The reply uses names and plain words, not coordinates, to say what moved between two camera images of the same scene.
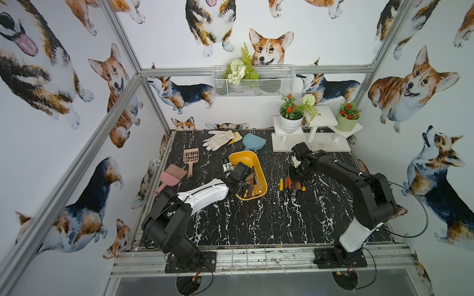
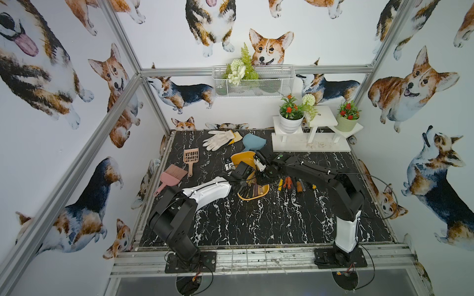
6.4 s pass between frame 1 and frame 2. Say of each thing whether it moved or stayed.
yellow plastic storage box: stayed
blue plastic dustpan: stayed
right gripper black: moved
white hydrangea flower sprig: stayed
